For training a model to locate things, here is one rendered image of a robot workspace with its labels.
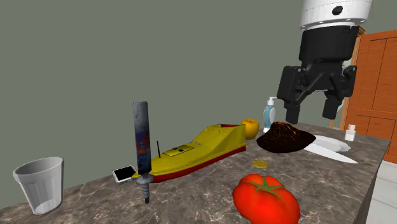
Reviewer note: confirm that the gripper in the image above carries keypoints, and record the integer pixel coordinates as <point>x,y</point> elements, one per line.
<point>325,46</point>

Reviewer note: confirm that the blue soap dispenser bottle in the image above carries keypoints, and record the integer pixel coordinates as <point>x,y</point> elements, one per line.
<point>268,116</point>

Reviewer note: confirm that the orange wooden door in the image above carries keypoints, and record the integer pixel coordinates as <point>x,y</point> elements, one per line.
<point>375,93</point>

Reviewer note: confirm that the white smartphone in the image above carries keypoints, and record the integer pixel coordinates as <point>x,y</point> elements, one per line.
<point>124,174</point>

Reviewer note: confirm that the white plate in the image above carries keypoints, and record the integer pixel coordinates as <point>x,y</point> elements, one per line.
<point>333,143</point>

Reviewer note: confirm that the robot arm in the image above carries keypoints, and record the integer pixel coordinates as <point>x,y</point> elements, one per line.
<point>322,12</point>

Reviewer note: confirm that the red tomato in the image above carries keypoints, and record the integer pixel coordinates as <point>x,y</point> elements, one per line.
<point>266,204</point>

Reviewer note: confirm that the yellow and red toy boat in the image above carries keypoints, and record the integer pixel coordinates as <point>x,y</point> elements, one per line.
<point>201,149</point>

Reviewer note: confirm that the dagger in dark sheath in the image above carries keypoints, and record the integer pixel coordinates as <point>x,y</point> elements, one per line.
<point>142,139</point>

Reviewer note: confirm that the white knife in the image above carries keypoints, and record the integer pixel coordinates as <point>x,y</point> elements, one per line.
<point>332,154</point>

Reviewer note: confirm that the dark lava rock mound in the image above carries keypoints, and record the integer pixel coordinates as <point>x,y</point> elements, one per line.
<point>283,139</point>

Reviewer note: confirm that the yellow flat chip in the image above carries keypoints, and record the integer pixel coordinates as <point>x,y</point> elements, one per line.
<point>260,164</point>

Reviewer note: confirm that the white salt shaker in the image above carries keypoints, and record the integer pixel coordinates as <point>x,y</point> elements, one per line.
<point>350,134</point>

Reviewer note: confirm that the yellow apple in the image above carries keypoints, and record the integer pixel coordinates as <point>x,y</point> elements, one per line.
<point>251,127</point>

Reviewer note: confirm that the white ribbed cup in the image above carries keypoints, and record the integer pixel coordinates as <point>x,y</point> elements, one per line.
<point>40,183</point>

